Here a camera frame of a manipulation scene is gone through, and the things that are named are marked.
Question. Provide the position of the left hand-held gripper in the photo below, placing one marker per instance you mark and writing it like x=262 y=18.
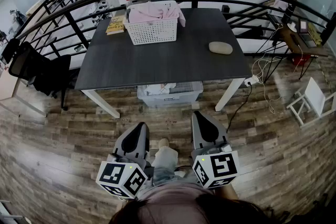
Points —
x=123 y=178

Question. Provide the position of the yellow packet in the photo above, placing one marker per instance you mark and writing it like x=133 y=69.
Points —
x=315 y=32

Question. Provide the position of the grey laptop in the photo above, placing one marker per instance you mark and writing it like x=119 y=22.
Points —
x=308 y=40

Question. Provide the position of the dark grey table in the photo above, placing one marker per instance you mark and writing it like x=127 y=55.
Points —
x=162 y=63

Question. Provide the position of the black office chair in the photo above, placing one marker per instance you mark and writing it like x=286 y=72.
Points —
x=44 y=73

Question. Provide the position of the person's right forearm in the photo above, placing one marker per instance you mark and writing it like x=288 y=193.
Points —
x=228 y=192

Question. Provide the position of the yellow book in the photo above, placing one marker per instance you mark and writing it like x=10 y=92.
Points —
x=115 y=25

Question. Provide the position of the person's mauve shirt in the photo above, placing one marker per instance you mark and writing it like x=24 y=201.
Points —
x=173 y=196

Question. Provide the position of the small black speaker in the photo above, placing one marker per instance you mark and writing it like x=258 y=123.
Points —
x=225 y=9

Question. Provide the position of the pink laundry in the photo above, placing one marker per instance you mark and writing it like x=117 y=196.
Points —
x=147 y=13

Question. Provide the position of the person's light trouser leg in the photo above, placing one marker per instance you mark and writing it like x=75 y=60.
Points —
x=165 y=162

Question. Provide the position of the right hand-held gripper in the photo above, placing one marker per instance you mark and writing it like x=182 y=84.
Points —
x=223 y=166

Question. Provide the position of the white folding chair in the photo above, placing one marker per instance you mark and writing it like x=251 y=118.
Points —
x=313 y=98

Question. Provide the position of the red box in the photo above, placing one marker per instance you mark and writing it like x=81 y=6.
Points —
x=300 y=59

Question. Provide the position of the white perforated laundry basket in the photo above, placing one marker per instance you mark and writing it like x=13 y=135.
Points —
x=152 y=32

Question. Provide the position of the black metal railing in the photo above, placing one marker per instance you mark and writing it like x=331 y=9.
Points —
x=78 y=31

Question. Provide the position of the white power strip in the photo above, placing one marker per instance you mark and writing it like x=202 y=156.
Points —
x=251 y=80

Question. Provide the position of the grey plastic storage bin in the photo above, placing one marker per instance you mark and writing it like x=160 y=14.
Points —
x=168 y=99

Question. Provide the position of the white folded cloth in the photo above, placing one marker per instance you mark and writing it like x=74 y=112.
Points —
x=157 y=89

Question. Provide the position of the person's beige shoe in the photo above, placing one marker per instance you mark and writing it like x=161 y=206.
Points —
x=163 y=142

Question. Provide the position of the wooden side desk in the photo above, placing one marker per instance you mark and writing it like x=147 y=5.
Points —
x=291 y=42

